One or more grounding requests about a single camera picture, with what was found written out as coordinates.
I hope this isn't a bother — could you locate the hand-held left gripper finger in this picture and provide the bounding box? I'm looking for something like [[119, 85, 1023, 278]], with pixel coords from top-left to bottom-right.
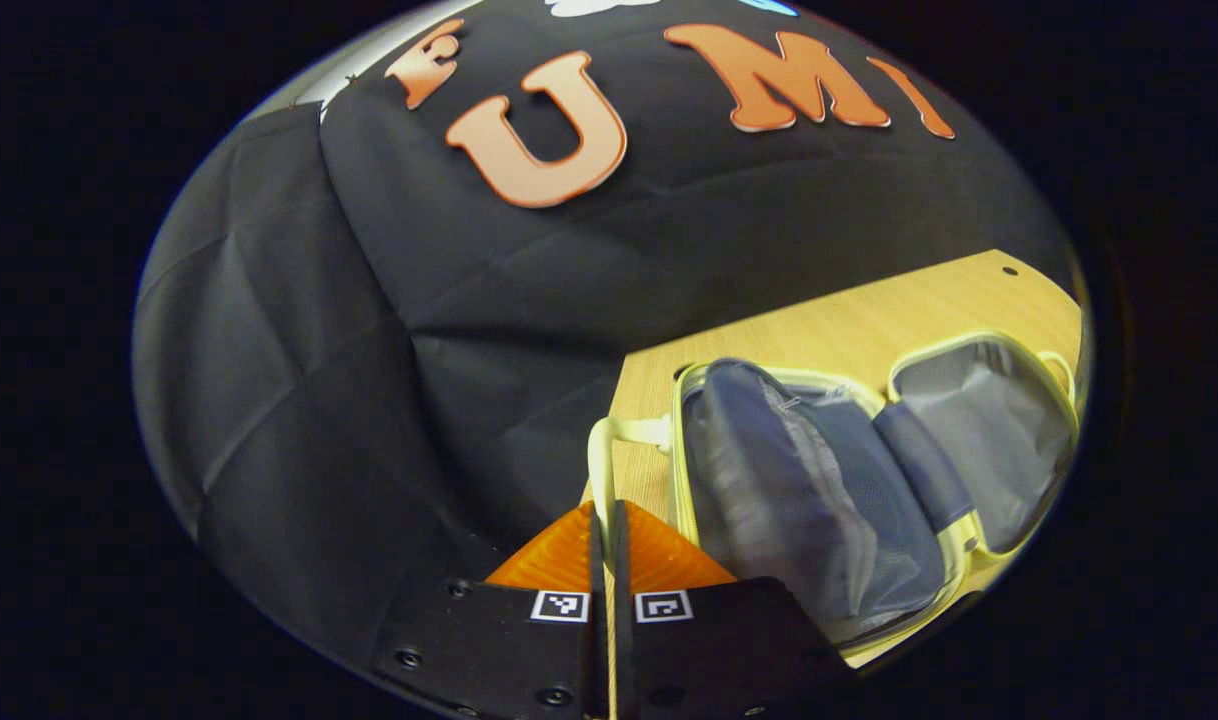
[[614, 500, 860, 720], [374, 500, 610, 720]]

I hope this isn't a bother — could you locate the pale yellow suitcase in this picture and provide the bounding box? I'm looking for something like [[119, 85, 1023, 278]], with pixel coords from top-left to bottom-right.
[[587, 330, 1082, 669]]

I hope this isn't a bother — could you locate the black backdrop cloth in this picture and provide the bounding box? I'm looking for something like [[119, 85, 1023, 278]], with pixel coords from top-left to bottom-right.
[[132, 0, 1080, 641]]

